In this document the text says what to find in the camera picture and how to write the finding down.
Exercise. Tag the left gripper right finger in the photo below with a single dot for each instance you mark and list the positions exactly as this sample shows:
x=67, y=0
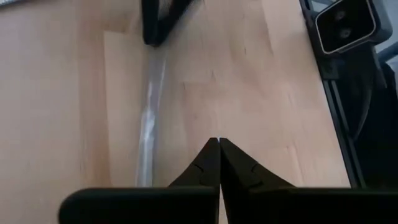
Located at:
x=239, y=174

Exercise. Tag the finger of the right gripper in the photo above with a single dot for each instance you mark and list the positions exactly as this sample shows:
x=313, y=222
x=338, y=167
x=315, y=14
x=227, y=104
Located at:
x=177, y=15
x=150, y=21

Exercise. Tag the black aluminium table frame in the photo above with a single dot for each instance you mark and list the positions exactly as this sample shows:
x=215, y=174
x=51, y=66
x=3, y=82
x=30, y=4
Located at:
x=345, y=137

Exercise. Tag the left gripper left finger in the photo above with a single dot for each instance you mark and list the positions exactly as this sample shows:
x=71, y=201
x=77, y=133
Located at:
x=202, y=174

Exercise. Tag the all-silver table knife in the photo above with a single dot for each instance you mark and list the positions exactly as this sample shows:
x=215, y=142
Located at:
x=149, y=124

